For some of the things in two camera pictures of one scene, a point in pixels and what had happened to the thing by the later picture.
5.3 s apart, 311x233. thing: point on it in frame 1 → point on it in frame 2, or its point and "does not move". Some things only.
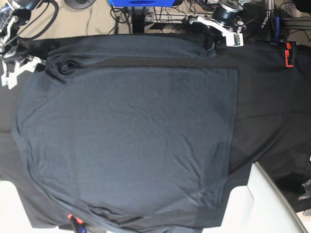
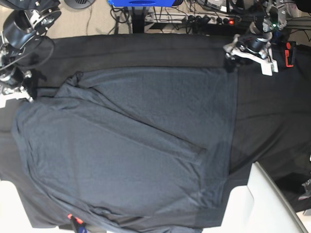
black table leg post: x=138 y=13 does not move
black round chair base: x=79 y=4 does not move
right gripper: x=233 y=38 → x=258 y=44
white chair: x=257 y=207 does not move
